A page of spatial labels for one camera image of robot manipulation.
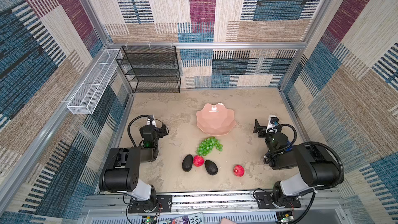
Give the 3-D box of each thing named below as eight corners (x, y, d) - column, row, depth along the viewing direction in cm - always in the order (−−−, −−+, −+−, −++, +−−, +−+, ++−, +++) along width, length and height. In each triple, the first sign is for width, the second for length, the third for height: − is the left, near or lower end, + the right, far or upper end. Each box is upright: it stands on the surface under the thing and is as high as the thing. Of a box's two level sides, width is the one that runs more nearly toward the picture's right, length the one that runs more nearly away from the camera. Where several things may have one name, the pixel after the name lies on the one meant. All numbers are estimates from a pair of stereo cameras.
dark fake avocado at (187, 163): (182, 171, 84) (181, 169, 81) (183, 156, 89) (182, 154, 87) (192, 171, 84) (192, 169, 81) (193, 156, 89) (192, 154, 87)
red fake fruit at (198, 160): (198, 169, 85) (198, 166, 82) (191, 162, 87) (191, 159, 84) (205, 162, 87) (205, 159, 84) (198, 155, 89) (198, 152, 86)
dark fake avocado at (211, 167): (210, 177, 82) (211, 174, 78) (203, 164, 86) (203, 161, 82) (218, 172, 83) (219, 169, 79) (210, 160, 88) (210, 156, 84)
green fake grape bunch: (198, 158, 88) (198, 155, 85) (194, 145, 93) (194, 141, 90) (222, 151, 91) (223, 147, 87) (217, 138, 96) (217, 134, 93)
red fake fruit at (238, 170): (234, 176, 82) (235, 174, 79) (232, 167, 85) (234, 165, 82) (243, 176, 82) (245, 174, 79) (242, 167, 85) (243, 165, 82)
